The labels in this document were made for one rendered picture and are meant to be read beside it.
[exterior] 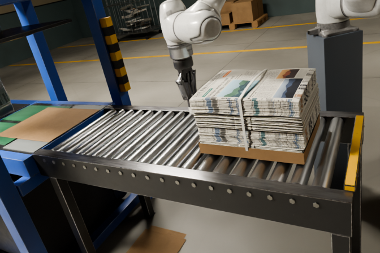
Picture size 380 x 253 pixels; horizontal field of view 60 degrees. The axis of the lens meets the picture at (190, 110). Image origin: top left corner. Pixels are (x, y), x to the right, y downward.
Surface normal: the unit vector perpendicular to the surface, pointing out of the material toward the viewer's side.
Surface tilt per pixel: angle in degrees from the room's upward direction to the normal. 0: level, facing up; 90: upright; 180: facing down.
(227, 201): 90
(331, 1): 84
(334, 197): 0
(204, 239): 0
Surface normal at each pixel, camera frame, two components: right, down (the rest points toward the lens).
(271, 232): -0.19, -0.90
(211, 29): 0.42, 0.36
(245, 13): -0.48, 0.43
